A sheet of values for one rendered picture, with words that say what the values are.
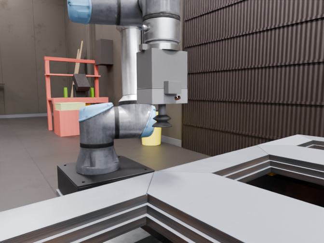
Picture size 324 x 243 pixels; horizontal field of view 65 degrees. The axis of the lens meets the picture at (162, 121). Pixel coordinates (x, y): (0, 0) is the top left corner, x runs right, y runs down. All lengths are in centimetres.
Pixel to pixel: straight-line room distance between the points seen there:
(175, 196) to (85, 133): 49
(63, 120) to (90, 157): 541
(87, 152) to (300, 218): 66
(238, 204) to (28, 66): 1142
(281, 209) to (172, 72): 30
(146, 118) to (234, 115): 300
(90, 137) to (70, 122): 546
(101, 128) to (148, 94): 41
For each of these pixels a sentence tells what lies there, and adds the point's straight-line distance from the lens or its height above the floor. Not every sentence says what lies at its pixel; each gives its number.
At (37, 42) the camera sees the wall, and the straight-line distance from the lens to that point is 1186.
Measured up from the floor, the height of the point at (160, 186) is 86.
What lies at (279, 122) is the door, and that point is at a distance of 342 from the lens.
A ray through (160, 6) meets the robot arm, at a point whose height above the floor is 120.
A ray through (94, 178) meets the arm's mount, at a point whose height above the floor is 77.
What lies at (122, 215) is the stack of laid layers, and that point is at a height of 84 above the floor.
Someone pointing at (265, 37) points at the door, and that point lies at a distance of 359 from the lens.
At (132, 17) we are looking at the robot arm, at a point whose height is 121.
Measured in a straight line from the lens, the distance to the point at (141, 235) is 71.
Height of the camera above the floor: 105
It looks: 7 degrees down
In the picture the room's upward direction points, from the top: straight up
